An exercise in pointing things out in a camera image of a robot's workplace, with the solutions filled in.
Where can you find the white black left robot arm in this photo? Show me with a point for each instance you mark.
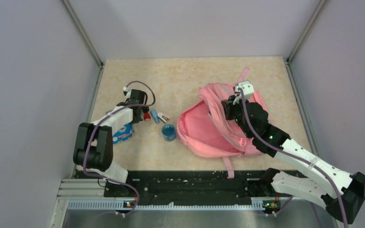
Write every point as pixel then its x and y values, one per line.
pixel 94 142

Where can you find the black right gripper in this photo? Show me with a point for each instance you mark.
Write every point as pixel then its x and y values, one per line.
pixel 229 106

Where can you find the left aluminium corner post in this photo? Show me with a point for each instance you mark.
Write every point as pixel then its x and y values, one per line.
pixel 82 32

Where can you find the light blue eraser stick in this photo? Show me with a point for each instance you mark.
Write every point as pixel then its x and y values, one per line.
pixel 155 116

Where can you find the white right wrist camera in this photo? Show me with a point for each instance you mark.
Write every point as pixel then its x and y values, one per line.
pixel 243 90

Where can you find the blue paperback book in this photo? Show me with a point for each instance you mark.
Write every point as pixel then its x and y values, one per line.
pixel 125 133

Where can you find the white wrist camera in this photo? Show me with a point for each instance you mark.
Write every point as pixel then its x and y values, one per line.
pixel 243 90
pixel 126 91

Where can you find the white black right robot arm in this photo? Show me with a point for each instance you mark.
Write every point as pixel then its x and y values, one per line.
pixel 340 193

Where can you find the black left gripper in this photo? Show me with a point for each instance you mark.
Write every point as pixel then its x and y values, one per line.
pixel 137 119

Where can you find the aluminium corner post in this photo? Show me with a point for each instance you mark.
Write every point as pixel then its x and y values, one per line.
pixel 307 30
pixel 82 32

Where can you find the right aluminium corner post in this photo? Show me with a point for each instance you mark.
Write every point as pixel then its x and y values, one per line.
pixel 307 30

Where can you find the red black stamp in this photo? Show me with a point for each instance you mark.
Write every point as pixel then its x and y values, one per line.
pixel 147 116

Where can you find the white mini stapler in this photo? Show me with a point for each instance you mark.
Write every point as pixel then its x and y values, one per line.
pixel 163 117

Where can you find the blue round lidded container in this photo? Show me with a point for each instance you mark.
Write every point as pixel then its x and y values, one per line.
pixel 169 132

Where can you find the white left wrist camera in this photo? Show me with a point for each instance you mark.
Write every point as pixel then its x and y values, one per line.
pixel 126 91

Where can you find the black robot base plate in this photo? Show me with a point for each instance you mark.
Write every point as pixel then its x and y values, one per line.
pixel 191 188

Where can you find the pink student backpack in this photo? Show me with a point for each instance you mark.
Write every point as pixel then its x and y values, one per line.
pixel 203 128

